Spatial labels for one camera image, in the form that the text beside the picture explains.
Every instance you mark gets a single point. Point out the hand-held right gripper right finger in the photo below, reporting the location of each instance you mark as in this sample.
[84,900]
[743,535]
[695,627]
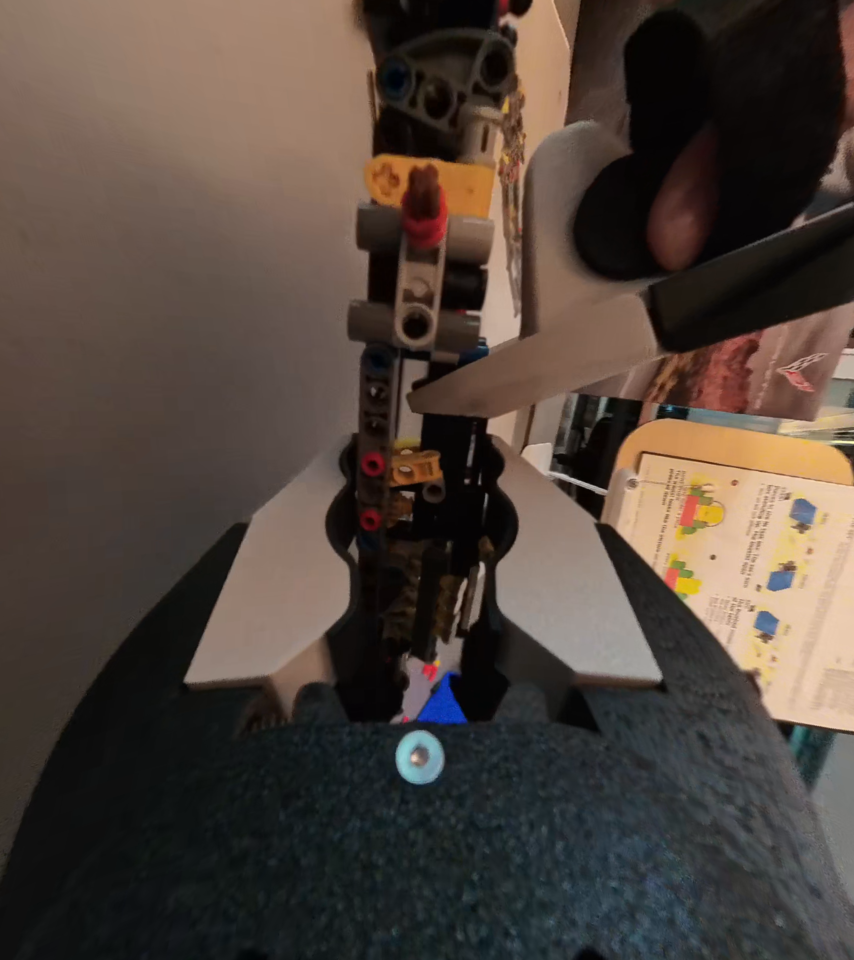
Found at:
[577,600]

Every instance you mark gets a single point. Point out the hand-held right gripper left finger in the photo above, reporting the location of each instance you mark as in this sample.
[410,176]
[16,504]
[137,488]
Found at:
[277,600]

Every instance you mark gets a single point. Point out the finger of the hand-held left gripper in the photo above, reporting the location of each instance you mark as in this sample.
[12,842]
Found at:
[532,367]

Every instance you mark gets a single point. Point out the lego car chassis assembly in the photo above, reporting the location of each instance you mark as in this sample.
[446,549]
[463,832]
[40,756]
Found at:
[419,262]

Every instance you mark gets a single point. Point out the lego set box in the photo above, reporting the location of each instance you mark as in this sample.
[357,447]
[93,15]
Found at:
[734,367]

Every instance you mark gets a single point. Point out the open lego instruction booklet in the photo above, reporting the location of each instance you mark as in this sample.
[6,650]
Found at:
[543,75]

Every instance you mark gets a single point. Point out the person's left hand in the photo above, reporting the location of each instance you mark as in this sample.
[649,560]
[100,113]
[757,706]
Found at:
[686,210]

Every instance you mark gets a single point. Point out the printed instruction sheet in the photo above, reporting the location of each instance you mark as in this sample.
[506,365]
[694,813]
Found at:
[809,637]

